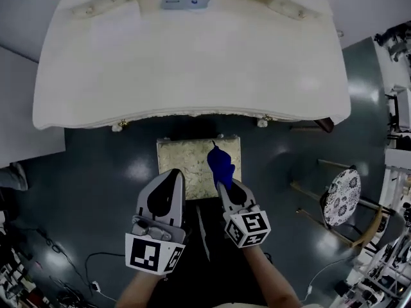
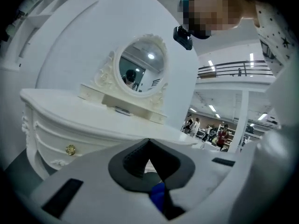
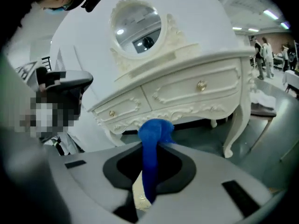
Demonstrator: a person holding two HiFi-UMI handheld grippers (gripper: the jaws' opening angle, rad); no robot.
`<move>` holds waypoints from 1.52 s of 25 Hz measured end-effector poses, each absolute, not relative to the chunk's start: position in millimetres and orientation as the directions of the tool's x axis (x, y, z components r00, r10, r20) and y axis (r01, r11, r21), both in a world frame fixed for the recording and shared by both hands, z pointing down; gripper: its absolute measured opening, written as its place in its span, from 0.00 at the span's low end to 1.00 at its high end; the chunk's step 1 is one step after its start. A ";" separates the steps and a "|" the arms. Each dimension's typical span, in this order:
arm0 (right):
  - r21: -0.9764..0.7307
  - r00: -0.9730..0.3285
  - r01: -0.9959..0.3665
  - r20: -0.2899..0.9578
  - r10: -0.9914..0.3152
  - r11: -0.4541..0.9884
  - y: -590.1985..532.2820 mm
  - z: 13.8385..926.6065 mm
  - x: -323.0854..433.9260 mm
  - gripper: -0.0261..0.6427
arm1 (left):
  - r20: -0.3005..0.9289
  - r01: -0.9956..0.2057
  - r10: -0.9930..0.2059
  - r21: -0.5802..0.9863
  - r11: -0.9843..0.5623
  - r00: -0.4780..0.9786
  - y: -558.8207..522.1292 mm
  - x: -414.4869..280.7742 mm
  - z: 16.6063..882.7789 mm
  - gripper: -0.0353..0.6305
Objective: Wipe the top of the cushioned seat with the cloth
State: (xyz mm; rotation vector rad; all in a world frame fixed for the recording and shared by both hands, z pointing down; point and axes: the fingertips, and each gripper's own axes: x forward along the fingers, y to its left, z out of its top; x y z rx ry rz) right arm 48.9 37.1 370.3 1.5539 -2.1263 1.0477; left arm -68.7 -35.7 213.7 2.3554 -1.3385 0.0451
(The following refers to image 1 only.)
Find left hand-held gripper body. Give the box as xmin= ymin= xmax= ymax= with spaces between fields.
xmin=124 ymin=168 xmax=188 ymax=276

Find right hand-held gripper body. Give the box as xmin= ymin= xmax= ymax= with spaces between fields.
xmin=216 ymin=180 xmax=272 ymax=249

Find gold patterned cushioned seat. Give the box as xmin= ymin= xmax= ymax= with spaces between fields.
xmin=156 ymin=133 xmax=241 ymax=201

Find blue cloth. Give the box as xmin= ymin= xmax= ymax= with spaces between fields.
xmin=207 ymin=141 xmax=236 ymax=189

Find person's right forearm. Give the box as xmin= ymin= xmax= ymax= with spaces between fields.
xmin=242 ymin=244 xmax=303 ymax=308

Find person's left forearm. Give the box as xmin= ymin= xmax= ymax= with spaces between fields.
xmin=114 ymin=269 xmax=168 ymax=308

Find floral seat wooden chair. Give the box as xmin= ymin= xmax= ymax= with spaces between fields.
xmin=290 ymin=158 xmax=398 ymax=250

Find person's black trousers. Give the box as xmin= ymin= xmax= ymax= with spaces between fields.
xmin=153 ymin=200 xmax=269 ymax=308

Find white dressing table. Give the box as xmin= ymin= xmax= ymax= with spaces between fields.
xmin=31 ymin=0 xmax=352 ymax=133

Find grey fabric bundle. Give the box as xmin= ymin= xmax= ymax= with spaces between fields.
xmin=0 ymin=162 xmax=29 ymax=192

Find cluttered equipment shelf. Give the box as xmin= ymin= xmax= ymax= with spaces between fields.
xmin=0 ymin=216 xmax=52 ymax=308

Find white side cabinet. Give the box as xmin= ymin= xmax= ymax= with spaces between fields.
xmin=373 ymin=36 xmax=411 ymax=141

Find black floor cable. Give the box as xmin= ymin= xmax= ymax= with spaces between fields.
xmin=84 ymin=251 xmax=128 ymax=289

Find white floor cable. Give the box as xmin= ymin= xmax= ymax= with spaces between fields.
xmin=306 ymin=255 xmax=358 ymax=302

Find white wire storage rack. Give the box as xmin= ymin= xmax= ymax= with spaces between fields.
xmin=333 ymin=148 xmax=411 ymax=308

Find black camera equipment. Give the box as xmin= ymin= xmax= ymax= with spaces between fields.
xmin=374 ymin=21 xmax=411 ymax=61

